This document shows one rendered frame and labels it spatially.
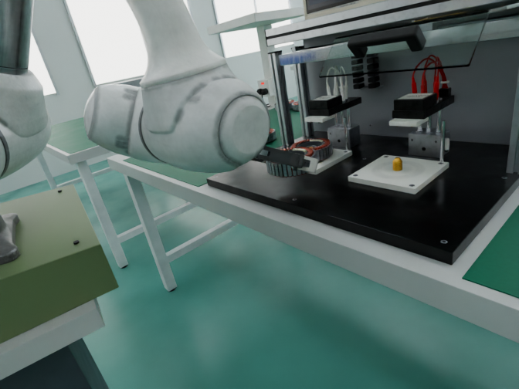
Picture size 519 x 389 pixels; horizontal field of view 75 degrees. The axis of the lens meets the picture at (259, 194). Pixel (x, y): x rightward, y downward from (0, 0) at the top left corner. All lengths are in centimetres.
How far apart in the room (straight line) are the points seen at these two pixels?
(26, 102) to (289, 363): 114
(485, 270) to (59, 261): 61
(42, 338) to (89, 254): 13
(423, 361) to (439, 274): 89
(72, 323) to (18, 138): 35
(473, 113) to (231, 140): 72
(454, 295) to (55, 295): 58
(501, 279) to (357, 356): 92
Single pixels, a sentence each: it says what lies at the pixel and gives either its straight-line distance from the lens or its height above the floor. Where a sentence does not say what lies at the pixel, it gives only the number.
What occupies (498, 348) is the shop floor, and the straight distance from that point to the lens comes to 151.
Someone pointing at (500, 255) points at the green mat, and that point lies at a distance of 59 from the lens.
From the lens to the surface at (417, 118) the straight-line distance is 79.
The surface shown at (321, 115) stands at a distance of 92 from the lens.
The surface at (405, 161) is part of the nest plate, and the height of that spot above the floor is 78.
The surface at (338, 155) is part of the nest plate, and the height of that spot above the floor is 78.
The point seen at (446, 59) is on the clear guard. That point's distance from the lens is 54.
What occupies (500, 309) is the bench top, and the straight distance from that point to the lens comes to 52.
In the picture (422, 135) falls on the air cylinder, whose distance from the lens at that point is 88.
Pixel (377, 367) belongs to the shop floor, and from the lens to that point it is 137.
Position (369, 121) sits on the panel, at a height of 81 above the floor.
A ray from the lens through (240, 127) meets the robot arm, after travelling 35.
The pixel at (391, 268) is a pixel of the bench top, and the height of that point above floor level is 74.
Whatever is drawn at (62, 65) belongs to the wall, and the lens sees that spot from 520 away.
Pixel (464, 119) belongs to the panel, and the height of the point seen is 83.
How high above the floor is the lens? 107
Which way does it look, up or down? 23 degrees down
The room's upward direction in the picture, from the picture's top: 11 degrees counter-clockwise
